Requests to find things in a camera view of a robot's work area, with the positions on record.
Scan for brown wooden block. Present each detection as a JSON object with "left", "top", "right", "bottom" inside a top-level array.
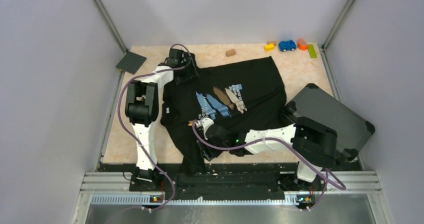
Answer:
[{"left": 225, "top": 49, "right": 237, "bottom": 57}]

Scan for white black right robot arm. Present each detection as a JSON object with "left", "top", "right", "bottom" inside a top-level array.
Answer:
[{"left": 191, "top": 117, "right": 338, "bottom": 190}]

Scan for black hard case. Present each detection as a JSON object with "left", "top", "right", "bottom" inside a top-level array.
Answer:
[{"left": 284, "top": 83, "right": 376, "bottom": 164}]

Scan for orange toy piece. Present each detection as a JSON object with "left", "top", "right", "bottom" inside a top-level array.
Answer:
[{"left": 297, "top": 39, "right": 309, "bottom": 51}]

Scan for dark grey building baseplate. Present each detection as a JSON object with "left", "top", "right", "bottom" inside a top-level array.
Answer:
[{"left": 116, "top": 52, "right": 147, "bottom": 74}]

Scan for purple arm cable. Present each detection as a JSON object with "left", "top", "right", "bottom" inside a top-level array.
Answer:
[
  {"left": 191, "top": 119, "right": 347, "bottom": 211},
  {"left": 116, "top": 43, "right": 193, "bottom": 213}
]

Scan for yellow toy block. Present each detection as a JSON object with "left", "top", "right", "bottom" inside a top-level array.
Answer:
[{"left": 264, "top": 44, "right": 275, "bottom": 51}]

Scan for green toy block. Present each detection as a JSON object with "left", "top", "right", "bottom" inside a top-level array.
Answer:
[{"left": 307, "top": 44, "right": 317, "bottom": 59}]

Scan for blue toy car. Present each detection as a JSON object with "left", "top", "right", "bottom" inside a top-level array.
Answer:
[{"left": 278, "top": 40, "right": 297, "bottom": 52}]

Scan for black printed t-shirt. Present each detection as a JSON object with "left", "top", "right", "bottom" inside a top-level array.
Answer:
[{"left": 159, "top": 56, "right": 288, "bottom": 196}]

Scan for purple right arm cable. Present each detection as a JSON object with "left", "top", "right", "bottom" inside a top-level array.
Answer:
[{"left": 191, "top": 119, "right": 347, "bottom": 211}]

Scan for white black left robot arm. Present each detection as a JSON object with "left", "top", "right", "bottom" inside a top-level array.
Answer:
[{"left": 123, "top": 44, "right": 199, "bottom": 191}]

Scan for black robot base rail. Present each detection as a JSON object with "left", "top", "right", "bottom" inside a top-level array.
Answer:
[{"left": 99, "top": 162, "right": 327, "bottom": 201}]

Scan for tan wooden block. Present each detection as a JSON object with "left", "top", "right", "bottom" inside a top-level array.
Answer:
[{"left": 266, "top": 41, "right": 278, "bottom": 46}]

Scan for white cable duct strip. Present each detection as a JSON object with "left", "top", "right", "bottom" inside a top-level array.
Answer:
[{"left": 90, "top": 193, "right": 314, "bottom": 206}]

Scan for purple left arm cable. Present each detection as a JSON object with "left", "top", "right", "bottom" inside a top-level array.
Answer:
[{"left": 116, "top": 43, "right": 193, "bottom": 213}]

